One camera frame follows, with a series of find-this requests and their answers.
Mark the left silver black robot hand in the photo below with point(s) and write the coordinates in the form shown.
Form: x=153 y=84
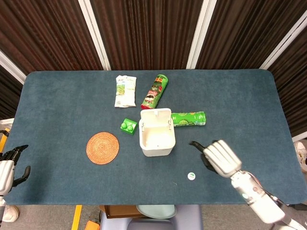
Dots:
x=6 y=169

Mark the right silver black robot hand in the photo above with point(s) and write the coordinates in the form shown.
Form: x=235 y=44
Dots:
x=221 y=158

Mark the small white green cap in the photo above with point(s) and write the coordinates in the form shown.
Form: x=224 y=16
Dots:
x=191 y=176

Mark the white plastic open-lid container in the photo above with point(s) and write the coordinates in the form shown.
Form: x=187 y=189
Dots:
x=156 y=149

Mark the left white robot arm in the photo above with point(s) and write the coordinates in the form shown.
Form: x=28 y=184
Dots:
x=1 y=208

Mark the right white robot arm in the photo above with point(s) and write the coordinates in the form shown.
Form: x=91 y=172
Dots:
x=259 y=198

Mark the yellow black stand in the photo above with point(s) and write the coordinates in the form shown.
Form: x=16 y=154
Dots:
x=3 y=139

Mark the green lime chips tube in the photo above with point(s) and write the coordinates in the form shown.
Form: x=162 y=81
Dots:
x=189 y=119

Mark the lavender plastic stool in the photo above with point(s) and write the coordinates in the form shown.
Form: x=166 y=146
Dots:
x=189 y=215

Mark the white pink shoe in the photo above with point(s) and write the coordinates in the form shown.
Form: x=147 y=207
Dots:
x=301 y=153

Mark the blue felt table mat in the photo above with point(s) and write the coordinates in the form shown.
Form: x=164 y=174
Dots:
x=60 y=107

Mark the pale green round plate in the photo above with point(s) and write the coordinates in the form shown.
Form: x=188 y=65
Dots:
x=158 y=210

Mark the yellow floor strip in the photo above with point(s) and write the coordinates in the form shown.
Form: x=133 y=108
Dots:
x=76 y=216

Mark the green red chips tube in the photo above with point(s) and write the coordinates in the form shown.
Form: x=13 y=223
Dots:
x=154 y=94

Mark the green toy building block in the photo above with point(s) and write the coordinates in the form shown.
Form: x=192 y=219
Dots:
x=129 y=126

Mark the orange woven round coaster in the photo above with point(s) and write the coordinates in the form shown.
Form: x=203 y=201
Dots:
x=102 y=148

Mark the orange object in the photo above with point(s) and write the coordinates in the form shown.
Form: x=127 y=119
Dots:
x=92 y=225

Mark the brown cardboard box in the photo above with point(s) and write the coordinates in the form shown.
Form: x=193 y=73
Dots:
x=120 y=211

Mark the white green snack packet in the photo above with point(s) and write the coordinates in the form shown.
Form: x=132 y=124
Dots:
x=125 y=92

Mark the white partition post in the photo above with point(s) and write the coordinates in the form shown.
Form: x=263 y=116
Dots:
x=200 y=36
x=285 y=39
x=10 y=65
x=94 y=36

